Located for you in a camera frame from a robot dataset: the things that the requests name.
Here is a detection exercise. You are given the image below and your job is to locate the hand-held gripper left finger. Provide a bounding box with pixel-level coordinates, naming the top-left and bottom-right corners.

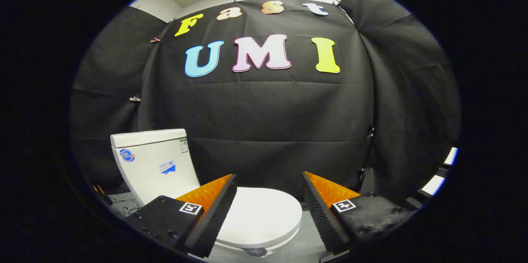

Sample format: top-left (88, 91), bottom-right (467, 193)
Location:
top-left (126, 173), bottom-right (238, 258)

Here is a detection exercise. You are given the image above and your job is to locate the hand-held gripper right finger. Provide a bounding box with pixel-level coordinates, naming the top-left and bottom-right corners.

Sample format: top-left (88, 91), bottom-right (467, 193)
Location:
top-left (302, 171), bottom-right (417, 255)

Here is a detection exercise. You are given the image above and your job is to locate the white toilet lid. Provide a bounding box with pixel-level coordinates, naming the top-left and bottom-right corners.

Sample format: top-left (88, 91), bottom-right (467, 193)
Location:
top-left (214, 187), bottom-right (303, 249)

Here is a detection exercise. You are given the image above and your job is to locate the white ceramic toilet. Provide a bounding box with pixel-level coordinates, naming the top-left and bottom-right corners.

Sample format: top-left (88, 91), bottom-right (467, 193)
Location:
top-left (110, 128), bottom-right (304, 262)

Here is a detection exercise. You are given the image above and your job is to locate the black backdrop cloth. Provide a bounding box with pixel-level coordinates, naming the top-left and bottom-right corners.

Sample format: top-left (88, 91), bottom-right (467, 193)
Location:
top-left (70, 0), bottom-right (461, 205)

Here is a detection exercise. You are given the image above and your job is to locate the floor cable bundle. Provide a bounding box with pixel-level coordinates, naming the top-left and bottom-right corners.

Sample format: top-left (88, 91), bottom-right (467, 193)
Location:
top-left (108, 196), bottom-right (141, 216)

